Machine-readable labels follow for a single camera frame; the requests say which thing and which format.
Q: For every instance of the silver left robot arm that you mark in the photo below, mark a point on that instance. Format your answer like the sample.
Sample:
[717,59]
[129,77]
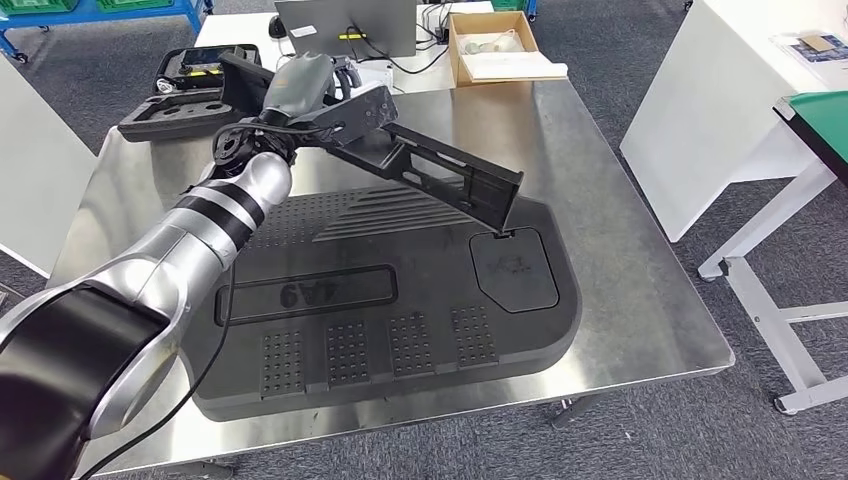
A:
[166,252]

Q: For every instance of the large black moulded tray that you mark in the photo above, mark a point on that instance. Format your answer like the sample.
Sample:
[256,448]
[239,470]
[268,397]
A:
[430,278]

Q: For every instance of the dark computer monitor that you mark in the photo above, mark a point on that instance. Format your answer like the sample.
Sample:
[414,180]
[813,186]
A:
[344,26]

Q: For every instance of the open cardboard box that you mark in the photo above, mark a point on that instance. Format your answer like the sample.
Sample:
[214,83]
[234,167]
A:
[457,53]

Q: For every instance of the black computer mouse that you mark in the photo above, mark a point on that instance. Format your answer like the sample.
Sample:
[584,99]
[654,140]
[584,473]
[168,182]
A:
[277,26]

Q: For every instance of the stainless steel workbench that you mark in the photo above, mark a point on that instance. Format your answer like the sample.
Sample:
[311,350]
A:
[629,265]

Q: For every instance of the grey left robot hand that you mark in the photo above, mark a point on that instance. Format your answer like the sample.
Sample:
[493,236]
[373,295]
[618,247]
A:
[298,86]

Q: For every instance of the green topped white table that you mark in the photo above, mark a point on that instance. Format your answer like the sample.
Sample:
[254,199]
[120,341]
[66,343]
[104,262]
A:
[762,311]

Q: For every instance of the green plastic bin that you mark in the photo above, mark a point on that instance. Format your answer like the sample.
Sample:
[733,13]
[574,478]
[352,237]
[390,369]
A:
[132,4]
[40,5]

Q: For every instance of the black plastic license plate bracket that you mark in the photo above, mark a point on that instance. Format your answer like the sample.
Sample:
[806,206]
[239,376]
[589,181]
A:
[484,192]

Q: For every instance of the blue metal cart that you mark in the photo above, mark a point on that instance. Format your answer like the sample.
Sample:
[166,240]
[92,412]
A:
[99,16]

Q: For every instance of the printed paper sheet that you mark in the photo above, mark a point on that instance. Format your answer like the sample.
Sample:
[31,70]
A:
[815,46]

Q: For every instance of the open black foam case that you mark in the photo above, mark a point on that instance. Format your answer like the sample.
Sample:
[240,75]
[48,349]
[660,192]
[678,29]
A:
[166,116]

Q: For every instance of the white panel desk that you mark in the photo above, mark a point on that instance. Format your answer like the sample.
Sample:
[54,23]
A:
[40,166]
[702,119]

